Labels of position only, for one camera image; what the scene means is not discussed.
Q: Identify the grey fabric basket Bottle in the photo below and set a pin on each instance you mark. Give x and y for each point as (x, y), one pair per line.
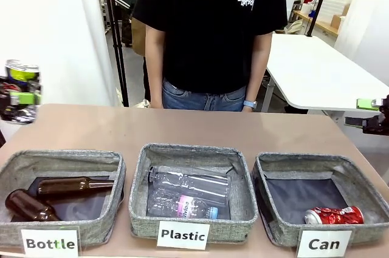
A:
(18, 227)

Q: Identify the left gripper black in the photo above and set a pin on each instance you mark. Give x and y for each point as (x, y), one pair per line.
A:
(4, 100)

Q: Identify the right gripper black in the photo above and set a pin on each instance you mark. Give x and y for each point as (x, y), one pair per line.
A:
(380, 124)

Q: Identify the person in black t-shirt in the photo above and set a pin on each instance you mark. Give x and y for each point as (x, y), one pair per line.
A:
(209, 36)

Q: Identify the grey fabric basket Plastic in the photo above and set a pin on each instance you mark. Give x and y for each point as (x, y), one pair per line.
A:
(143, 218)

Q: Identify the person's right forearm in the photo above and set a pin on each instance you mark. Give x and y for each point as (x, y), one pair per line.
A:
(155, 73)

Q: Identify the bystander in dark clothes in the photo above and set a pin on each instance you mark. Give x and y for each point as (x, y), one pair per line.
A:
(124, 3)

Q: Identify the stack of white boxes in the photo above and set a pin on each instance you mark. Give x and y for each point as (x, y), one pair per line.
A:
(331, 4)

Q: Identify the white Bottle label card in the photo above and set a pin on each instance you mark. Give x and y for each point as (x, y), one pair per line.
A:
(50, 243)

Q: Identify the white upright board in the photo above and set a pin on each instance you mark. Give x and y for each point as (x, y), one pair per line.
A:
(291, 1)

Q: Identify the wooden workbench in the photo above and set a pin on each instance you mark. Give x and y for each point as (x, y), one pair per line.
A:
(322, 25)

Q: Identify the white table leg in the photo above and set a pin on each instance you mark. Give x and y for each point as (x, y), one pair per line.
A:
(268, 94)

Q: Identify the black slanted pole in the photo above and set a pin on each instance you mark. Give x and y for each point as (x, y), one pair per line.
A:
(317, 6)

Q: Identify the brown cardboard box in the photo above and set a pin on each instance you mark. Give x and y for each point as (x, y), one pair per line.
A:
(338, 20)

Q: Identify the white cloth bag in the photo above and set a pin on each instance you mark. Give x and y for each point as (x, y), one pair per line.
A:
(293, 26)

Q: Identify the crushed red soda can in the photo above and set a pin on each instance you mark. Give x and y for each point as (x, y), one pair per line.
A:
(334, 215)

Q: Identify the brown glass bottle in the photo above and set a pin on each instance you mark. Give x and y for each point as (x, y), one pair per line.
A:
(70, 185)
(27, 206)

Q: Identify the black tripod stand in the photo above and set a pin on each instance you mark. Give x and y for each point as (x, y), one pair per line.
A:
(120, 57)

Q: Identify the grey fabric basket Can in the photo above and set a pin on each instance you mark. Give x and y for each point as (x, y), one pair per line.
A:
(273, 227)

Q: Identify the white Can label card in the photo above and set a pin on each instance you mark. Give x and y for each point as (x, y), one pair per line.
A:
(324, 244)

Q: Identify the person's left forearm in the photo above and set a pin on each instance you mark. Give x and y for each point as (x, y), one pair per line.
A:
(256, 69)

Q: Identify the plastic bottle pink label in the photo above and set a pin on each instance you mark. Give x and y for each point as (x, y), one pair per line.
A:
(185, 206)

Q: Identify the blue jeans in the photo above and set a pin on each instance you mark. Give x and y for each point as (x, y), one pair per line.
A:
(194, 100)

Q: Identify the white table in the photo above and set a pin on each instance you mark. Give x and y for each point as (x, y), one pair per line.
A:
(313, 73)

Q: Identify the white Plastic label card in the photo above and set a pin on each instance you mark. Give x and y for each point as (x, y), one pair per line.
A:
(183, 235)

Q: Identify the brown paper bag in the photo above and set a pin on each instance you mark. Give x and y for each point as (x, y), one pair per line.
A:
(138, 38)

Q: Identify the light blue wristwatch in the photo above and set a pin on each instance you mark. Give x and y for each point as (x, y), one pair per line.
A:
(250, 104)

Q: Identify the clear plastic bottle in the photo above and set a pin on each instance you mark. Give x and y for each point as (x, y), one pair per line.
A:
(194, 183)

